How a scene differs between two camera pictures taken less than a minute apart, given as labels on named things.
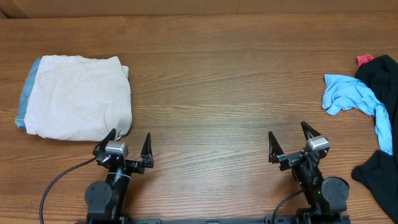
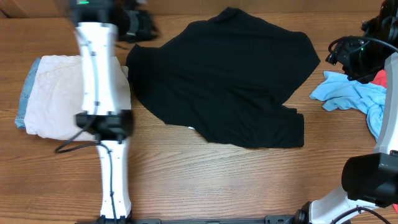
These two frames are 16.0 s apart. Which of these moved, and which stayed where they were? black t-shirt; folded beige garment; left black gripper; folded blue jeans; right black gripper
Moved: right black gripper; left black gripper; black t-shirt
Stayed: folded beige garment; folded blue jeans
